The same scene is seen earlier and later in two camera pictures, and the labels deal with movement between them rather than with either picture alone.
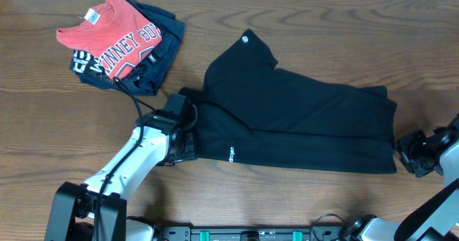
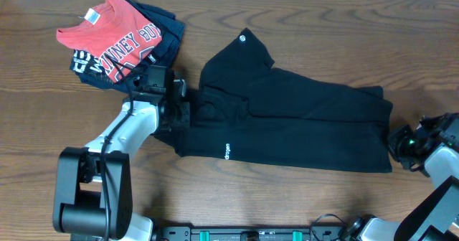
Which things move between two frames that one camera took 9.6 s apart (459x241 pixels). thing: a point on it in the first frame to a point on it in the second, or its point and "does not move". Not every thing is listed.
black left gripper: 191,152 to 186,121
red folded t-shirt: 115,32 does not move
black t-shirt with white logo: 249,110 does not move
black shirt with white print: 84,63 does not move
